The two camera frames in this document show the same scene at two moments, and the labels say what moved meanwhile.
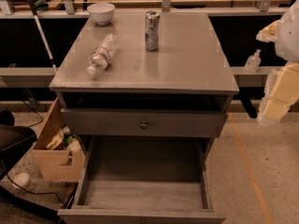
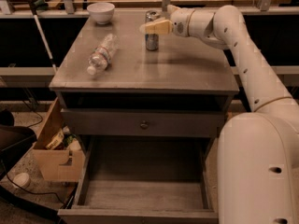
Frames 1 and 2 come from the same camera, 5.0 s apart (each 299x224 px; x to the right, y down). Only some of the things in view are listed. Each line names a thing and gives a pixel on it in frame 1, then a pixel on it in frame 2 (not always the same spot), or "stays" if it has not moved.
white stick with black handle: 35,14 stays
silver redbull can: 152,30 stays
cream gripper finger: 281,92 to 178,23
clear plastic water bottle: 101,56 stays
